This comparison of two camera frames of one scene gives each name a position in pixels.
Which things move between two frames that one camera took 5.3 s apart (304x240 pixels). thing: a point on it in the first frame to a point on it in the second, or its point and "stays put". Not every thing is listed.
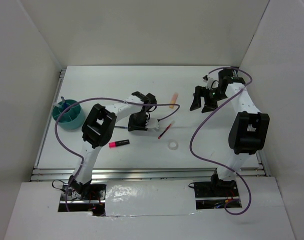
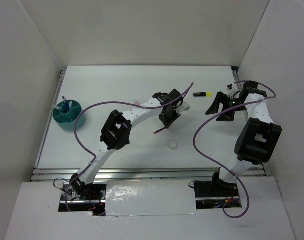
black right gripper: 201,91 to 221,97
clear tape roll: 173,144 stays put
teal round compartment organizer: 72,118 stays put
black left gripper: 133,127 to 167,123
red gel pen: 166,129 to 159,130
